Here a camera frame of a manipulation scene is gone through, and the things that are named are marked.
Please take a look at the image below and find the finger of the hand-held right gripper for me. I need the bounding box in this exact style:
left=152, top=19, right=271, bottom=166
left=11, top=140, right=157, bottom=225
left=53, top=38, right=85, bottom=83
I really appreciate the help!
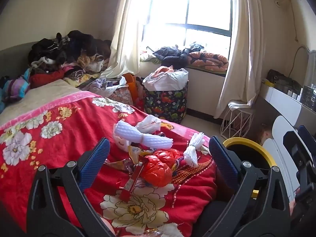
left=283, top=125, right=316, bottom=168

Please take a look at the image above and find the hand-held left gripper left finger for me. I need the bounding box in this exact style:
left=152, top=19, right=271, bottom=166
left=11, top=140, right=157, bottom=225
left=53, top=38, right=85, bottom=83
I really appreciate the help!
left=27, top=137, right=116, bottom=237

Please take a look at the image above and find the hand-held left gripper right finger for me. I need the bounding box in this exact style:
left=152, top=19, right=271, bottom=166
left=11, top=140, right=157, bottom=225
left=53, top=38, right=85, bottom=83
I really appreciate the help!
left=209, top=136, right=290, bottom=237

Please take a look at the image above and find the black bin with yellow rim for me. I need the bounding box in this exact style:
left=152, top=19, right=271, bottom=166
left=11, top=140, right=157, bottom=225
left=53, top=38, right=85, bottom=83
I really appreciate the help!
left=222, top=137, right=277, bottom=199

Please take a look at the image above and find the small white foam net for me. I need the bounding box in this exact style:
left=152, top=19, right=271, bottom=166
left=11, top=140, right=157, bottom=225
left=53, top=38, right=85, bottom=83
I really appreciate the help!
left=183, top=133, right=205, bottom=168

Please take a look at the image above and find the long red wrapper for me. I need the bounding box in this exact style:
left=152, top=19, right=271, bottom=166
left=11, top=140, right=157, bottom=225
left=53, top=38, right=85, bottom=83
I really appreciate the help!
left=119, top=158, right=149, bottom=201

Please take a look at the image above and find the large white foam net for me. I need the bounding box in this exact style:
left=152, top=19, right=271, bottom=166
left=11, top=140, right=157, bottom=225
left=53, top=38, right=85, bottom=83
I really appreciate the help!
left=114, top=120, right=174, bottom=150

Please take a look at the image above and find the red plastic bag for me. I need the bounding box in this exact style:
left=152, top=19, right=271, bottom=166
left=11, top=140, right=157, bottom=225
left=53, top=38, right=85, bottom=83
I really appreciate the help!
left=141, top=149, right=181, bottom=187

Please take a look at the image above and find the person's right hand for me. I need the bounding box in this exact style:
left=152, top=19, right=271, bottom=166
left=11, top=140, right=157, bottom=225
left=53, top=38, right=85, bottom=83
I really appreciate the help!
left=289, top=186, right=302, bottom=216

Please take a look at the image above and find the person's left hand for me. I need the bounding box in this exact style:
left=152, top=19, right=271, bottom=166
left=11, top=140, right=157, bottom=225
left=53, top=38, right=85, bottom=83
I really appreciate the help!
left=97, top=215, right=116, bottom=237

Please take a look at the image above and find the white chair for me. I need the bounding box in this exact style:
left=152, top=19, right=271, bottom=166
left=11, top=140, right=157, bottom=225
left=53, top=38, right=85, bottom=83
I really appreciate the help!
left=262, top=116, right=300, bottom=200

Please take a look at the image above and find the silver snack wrapper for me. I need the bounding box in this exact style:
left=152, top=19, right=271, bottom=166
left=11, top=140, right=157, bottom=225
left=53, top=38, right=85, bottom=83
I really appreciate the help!
left=104, top=158, right=135, bottom=173

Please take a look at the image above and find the cardboard box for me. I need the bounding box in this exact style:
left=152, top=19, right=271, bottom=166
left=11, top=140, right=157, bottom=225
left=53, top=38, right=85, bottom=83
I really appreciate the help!
left=255, top=127, right=272, bottom=146

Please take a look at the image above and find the pale orange plastic bag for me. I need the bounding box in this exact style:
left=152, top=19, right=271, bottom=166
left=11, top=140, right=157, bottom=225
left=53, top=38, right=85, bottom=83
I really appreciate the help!
left=116, top=135, right=131, bottom=151

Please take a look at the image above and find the red floral blanket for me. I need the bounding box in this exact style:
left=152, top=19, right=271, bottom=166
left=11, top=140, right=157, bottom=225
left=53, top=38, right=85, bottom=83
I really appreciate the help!
left=0, top=92, right=218, bottom=237

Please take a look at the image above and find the yellow snack wrapper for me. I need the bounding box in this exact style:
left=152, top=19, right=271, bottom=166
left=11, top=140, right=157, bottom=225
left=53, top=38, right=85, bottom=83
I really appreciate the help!
left=128, top=145, right=155, bottom=165

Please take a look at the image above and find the white desk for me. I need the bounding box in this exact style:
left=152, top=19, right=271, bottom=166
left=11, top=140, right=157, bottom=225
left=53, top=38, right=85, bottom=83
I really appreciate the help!
left=260, top=81, right=303, bottom=127

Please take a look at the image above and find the clear storage container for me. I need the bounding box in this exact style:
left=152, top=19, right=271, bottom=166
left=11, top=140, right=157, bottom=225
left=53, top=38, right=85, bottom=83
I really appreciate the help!
left=299, top=84, right=316, bottom=112

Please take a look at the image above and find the person's dark trouser leg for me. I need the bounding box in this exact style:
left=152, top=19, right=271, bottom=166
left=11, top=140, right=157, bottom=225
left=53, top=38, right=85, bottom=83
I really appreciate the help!
left=199, top=199, right=234, bottom=237

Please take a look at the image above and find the white plastic bag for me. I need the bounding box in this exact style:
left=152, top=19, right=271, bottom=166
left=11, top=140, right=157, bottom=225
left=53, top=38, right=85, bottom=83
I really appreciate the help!
left=134, top=115, right=162, bottom=132

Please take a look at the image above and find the dark bag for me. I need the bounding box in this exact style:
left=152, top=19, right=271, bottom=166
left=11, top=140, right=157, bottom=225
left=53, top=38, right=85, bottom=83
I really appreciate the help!
left=268, top=69, right=301, bottom=91

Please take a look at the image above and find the white window bench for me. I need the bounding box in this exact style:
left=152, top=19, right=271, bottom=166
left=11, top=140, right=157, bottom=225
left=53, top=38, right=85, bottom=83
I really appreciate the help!
left=139, top=60, right=226, bottom=116

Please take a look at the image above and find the floral fabric bag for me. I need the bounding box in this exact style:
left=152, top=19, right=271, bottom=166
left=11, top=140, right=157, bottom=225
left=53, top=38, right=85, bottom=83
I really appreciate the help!
left=109, top=89, right=134, bottom=105

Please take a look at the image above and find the lilac cloth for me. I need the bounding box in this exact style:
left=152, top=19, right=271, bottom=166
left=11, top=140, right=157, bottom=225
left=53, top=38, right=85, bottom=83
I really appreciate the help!
left=80, top=77, right=127, bottom=97

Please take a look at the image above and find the dinosaur print basket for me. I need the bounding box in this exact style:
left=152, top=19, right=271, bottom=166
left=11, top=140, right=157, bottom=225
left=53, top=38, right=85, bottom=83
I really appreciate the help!
left=143, top=78, right=189, bottom=125

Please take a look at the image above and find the arched mirror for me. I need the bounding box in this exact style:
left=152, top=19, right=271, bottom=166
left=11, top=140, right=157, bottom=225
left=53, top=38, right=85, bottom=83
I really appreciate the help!
left=294, top=45, right=316, bottom=89

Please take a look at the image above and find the yellow patterned blanket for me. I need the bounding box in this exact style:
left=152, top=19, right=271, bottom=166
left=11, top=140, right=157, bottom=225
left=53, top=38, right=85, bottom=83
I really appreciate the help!
left=63, top=65, right=109, bottom=88

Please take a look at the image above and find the beige bed sheet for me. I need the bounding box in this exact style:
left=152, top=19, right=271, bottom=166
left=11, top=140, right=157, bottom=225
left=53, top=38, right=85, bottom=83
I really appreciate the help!
left=0, top=79, right=84, bottom=121

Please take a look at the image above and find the clear crinkled wrapper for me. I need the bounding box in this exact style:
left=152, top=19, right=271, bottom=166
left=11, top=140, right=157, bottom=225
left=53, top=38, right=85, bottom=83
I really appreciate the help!
left=139, top=228, right=165, bottom=237

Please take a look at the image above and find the white bag in basket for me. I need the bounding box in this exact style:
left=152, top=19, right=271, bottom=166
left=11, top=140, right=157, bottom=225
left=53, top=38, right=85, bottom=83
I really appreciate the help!
left=143, top=69, right=189, bottom=91

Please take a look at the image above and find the red cloth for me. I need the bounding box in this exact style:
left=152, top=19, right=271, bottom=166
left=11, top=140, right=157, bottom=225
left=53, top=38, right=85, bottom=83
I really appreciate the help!
left=29, top=67, right=66, bottom=88

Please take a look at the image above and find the orange patterned blanket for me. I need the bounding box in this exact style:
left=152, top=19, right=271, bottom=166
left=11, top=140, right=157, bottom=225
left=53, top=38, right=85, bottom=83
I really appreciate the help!
left=188, top=51, right=229, bottom=72

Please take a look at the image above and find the orange cloth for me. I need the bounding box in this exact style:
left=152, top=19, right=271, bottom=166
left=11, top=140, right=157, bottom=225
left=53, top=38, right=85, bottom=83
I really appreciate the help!
left=154, top=65, right=174, bottom=76

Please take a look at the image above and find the striped colourful cloth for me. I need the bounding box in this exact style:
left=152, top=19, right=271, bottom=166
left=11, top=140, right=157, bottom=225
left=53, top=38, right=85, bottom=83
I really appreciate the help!
left=0, top=68, right=31, bottom=104

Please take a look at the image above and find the cream curtain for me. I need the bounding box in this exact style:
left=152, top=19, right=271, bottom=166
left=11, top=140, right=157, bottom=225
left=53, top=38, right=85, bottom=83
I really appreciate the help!
left=100, top=0, right=153, bottom=79
left=213, top=0, right=268, bottom=119

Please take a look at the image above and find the light green cloth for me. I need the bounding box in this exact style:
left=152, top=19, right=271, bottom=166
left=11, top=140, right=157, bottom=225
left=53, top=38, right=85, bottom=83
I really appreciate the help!
left=140, top=51, right=158, bottom=62

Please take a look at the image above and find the pile of dark clothes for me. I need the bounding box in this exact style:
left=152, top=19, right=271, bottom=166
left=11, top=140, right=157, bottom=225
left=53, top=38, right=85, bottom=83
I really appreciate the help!
left=27, top=30, right=113, bottom=73

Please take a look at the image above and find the grey bed headboard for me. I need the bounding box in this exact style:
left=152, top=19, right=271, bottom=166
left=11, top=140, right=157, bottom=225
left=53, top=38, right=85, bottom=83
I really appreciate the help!
left=0, top=41, right=34, bottom=79

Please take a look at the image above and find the white wire side table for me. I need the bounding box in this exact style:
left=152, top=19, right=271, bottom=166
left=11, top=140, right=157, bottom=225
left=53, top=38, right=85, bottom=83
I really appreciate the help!
left=220, top=100, right=255, bottom=141

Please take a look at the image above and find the wall cable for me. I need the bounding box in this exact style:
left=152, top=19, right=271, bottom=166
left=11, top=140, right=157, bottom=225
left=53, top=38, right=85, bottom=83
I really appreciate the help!
left=275, top=0, right=300, bottom=42

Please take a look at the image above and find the window with dark frame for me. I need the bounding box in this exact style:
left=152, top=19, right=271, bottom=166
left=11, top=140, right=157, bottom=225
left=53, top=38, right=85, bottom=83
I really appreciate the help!
left=141, top=0, right=234, bottom=48

